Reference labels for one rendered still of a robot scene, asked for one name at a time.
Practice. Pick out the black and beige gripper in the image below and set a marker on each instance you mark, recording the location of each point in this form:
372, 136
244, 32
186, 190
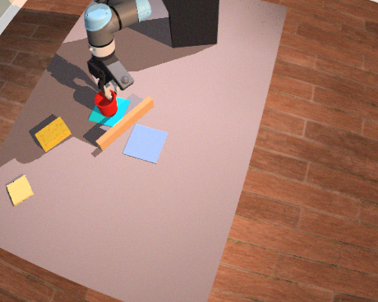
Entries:
96, 67

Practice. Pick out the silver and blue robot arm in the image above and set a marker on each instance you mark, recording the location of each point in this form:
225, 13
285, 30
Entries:
101, 23

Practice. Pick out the yellow sponge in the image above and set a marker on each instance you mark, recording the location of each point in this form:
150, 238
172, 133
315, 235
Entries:
52, 134

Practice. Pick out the yellow sticky-note pad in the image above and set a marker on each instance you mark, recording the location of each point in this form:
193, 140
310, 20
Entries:
19, 190

